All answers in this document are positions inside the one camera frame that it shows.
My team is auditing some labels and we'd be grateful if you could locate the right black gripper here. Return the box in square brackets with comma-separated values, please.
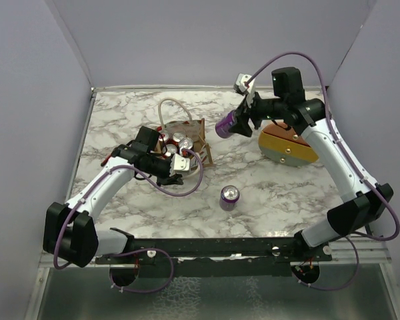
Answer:
[228, 89, 286, 137]

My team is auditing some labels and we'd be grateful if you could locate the purple can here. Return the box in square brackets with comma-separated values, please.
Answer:
[215, 110, 237, 139]
[219, 185, 240, 211]

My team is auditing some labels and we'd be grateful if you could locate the red cola can front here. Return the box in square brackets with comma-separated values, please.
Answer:
[162, 143, 178, 158]

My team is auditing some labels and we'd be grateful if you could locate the red cola can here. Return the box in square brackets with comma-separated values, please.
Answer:
[172, 131, 186, 144]
[162, 143, 178, 158]

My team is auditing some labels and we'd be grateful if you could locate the black and yellow can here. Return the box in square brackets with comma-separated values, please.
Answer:
[178, 137, 194, 151]

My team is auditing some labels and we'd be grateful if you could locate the silver blue slim can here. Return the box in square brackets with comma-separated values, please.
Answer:
[159, 131, 171, 144]

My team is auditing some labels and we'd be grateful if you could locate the watermelon canvas tote bag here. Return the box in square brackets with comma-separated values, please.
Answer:
[153, 97, 214, 177]

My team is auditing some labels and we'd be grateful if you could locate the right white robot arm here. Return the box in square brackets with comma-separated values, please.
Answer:
[229, 67, 393, 261]

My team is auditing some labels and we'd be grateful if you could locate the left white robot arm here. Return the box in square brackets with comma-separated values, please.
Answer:
[43, 126, 189, 267]

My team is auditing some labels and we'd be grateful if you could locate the red marker pen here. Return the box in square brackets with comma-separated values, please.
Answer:
[101, 155, 111, 167]

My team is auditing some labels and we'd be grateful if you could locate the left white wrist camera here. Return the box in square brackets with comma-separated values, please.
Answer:
[169, 153, 191, 175]

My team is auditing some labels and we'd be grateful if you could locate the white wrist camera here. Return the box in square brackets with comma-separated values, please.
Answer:
[169, 153, 191, 175]
[233, 73, 256, 107]

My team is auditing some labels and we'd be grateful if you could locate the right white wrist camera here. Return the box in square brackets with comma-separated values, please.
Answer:
[233, 73, 256, 107]

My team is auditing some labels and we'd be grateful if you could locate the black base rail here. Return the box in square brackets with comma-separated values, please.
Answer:
[95, 236, 332, 277]

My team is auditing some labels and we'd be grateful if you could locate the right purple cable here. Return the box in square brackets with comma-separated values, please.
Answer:
[245, 51, 400, 291]

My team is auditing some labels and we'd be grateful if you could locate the purple cable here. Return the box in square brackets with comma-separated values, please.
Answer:
[53, 148, 204, 294]
[245, 51, 400, 291]

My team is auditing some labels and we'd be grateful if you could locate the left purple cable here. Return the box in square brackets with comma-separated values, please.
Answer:
[53, 148, 204, 294]

